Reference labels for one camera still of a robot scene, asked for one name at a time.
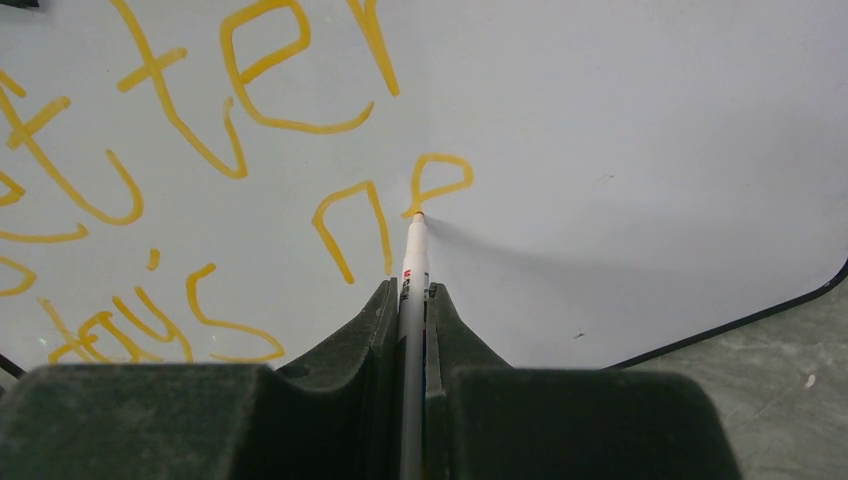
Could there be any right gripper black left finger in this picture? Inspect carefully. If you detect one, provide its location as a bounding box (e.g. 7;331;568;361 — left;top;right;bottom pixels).
1;279;398;479

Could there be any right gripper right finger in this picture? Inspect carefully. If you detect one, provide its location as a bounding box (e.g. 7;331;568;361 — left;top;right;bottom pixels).
423;283;741;479

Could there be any white marker pen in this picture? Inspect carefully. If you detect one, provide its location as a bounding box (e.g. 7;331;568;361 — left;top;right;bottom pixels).
398;212;429;479

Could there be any white whiteboard black frame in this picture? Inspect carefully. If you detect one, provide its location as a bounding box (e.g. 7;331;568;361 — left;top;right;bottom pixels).
1;1;847;369

